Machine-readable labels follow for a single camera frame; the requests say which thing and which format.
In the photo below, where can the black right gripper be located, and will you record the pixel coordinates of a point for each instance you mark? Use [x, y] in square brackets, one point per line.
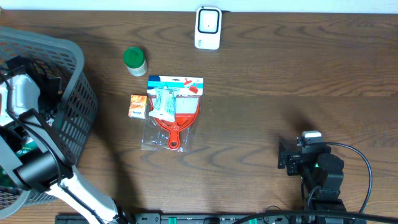
[285, 155]

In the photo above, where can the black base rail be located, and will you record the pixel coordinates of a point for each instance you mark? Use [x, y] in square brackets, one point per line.
[156, 218]

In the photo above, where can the green lid white jar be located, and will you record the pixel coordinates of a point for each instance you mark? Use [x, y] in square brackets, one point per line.
[135, 61]

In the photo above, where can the orange snack box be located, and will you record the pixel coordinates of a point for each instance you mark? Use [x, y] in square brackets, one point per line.
[138, 105]

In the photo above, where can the green grip gloves package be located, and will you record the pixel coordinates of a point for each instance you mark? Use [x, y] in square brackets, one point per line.
[24, 146]

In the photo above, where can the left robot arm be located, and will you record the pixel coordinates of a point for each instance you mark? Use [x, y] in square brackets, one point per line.
[37, 155]

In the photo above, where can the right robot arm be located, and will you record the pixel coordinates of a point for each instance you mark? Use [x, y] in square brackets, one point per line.
[321, 173]

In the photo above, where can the pale green wipes packet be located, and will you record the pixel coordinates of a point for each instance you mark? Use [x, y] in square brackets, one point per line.
[163, 102]

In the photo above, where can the red dustpan brush package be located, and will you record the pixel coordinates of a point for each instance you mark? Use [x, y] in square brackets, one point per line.
[175, 136]

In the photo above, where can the white barcode scanner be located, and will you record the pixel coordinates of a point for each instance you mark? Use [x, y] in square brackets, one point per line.
[208, 28]

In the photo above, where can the grey plastic mesh basket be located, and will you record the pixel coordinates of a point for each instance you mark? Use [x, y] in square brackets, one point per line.
[78, 108]

